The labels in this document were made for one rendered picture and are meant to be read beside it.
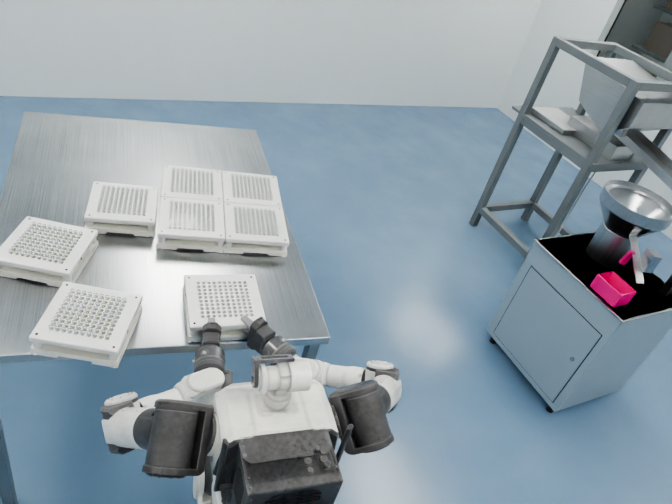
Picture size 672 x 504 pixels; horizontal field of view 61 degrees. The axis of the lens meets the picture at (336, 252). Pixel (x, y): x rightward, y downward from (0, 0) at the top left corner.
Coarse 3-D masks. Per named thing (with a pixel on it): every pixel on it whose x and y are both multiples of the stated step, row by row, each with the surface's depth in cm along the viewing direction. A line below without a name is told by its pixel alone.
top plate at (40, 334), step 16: (64, 288) 175; (80, 288) 177; (96, 288) 178; (80, 304) 172; (128, 304) 176; (48, 320) 164; (80, 320) 167; (112, 320) 170; (128, 320) 171; (32, 336) 159; (48, 336) 160; (64, 336) 161; (80, 336) 163; (112, 336) 165; (96, 352) 162; (112, 352) 161
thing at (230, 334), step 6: (186, 306) 188; (186, 312) 186; (186, 318) 184; (186, 324) 183; (222, 330) 183; (228, 330) 184; (234, 330) 184; (240, 330) 185; (192, 336) 178; (198, 336) 179; (222, 336) 182; (228, 336) 182; (234, 336) 183; (240, 336) 184; (246, 336) 185
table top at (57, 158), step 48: (48, 144) 248; (96, 144) 257; (144, 144) 266; (192, 144) 276; (240, 144) 287; (48, 192) 222; (0, 240) 195; (144, 240) 213; (0, 288) 179; (48, 288) 183; (144, 288) 193; (288, 288) 210; (0, 336) 165; (144, 336) 177; (288, 336) 191
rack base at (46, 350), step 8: (136, 320) 179; (128, 336) 172; (32, 344) 162; (32, 352) 162; (40, 352) 162; (48, 352) 162; (56, 352) 162; (64, 352) 163; (72, 352) 163; (80, 352) 164; (88, 352) 165; (120, 352) 167; (88, 360) 164; (96, 360) 164; (104, 360) 164; (120, 360) 167
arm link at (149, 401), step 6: (168, 390) 152; (174, 390) 152; (150, 396) 148; (156, 396) 148; (162, 396) 149; (168, 396) 149; (174, 396) 150; (180, 396) 151; (138, 402) 141; (144, 402) 145; (150, 402) 146
